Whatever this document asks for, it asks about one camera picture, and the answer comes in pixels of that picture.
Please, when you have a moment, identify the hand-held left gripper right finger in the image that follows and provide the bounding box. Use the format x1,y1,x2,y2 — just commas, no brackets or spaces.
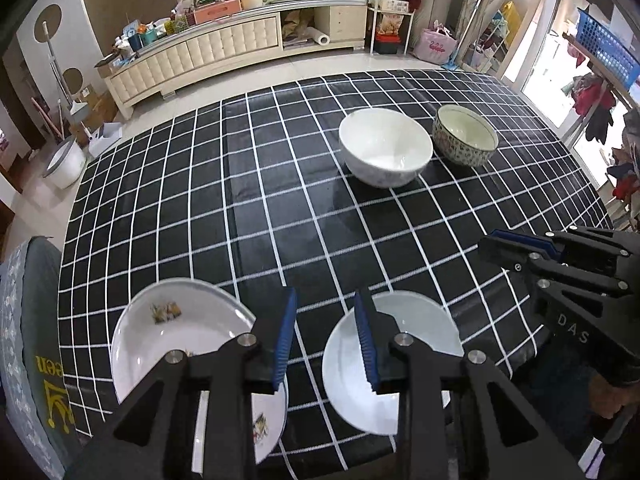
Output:
354,289,586,480

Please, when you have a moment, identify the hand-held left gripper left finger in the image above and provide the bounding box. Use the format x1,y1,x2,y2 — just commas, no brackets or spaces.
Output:
65,287,298,480

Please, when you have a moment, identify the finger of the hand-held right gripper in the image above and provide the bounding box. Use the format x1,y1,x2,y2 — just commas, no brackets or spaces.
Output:
492,226,640,281
477,234,632,295

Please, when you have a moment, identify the plain white plate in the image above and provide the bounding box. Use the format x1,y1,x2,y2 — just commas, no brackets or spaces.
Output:
322,290,463,436

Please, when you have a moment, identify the white plate with floral print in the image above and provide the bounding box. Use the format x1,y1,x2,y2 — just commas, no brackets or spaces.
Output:
110,279,289,466

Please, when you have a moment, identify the green patterned bowl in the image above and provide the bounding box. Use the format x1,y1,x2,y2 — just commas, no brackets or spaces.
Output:
432,104,500,168

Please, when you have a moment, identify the plain white bowl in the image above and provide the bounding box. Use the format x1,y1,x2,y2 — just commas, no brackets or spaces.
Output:
338,108,434,189

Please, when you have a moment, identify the black white checked tablecloth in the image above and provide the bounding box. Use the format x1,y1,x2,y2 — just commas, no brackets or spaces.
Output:
57,69,613,441

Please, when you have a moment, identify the metal drying rack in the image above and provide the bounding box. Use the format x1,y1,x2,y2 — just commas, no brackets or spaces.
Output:
562,30,640,221

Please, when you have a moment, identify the blue plastic basket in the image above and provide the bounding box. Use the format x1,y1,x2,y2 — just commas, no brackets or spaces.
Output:
575,7,640,88

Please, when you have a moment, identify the pink bag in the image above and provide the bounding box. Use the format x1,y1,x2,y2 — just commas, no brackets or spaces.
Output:
411,22,458,65

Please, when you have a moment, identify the beige patterned curtain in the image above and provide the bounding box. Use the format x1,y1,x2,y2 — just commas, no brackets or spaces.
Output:
457,0,531,76

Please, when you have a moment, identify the grey printed chair cover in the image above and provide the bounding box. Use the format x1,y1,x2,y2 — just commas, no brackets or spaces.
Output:
0,237,83,480

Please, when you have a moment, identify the white metal shelf rack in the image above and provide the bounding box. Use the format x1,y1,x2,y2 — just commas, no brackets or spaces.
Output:
350,0,423,56

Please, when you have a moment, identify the white plastic bucket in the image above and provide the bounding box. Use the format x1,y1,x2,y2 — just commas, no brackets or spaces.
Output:
42,140,87,190

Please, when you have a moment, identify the cream tufted television cabinet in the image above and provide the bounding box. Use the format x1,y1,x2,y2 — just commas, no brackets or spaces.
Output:
97,0,368,121

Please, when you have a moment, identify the pink box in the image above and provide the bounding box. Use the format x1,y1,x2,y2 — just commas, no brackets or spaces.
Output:
192,0,243,25

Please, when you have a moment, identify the white mop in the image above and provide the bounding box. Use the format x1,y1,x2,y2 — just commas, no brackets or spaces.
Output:
42,20,91,126

